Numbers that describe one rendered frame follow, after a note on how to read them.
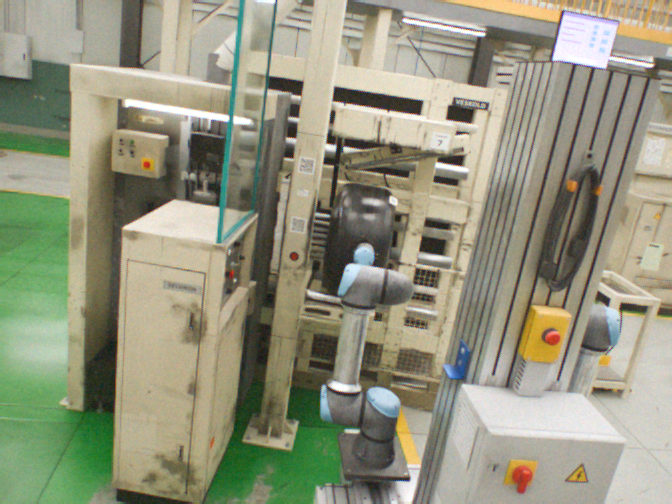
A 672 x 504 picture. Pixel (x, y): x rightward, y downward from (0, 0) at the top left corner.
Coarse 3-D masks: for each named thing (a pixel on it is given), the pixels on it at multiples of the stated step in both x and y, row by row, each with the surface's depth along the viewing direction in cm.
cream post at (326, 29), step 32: (320, 0) 241; (320, 32) 245; (320, 64) 249; (320, 96) 253; (320, 128) 257; (320, 160) 261; (288, 224) 271; (288, 256) 275; (288, 288) 280; (288, 320) 285; (288, 352) 290; (288, 384) 296
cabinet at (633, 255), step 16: (640, 192) 614; (624, 208) 597; (640, 208) 576; (656, 208) 577; (624, 224) 595; (640, 224) 581; (656, 224) 583; (624, 240) 592; (640, 240) 587; (656, 240) 589; (608, 256) 616; (624, 256) 591; (640, 256) 593; (656, 256) 594; (624, 272) 597; (640, 272) 599; (656, 272) 601; (624, 288) 603; (640, 288) 605; (656, 288) 607
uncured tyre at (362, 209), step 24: (360, 192) 262; (384, 192) 265; (336, 216) 255; (360, 216) 253; (384, 216) 254; (336, 240) 252; (384, 240) 252; (336, 264) 255; (384, 264) 256; (336, 288) 265
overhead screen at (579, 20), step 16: (560, 16) 537; (576, 16) 536; (592, 16) 538; (560, 32) 539; (576, 32) 541; (592, 32) 542; (608, 32) 544; (560, 48) 544; (576, 48) 545; (592, 48) 547; (608, 48) 549; (592, 64) 552
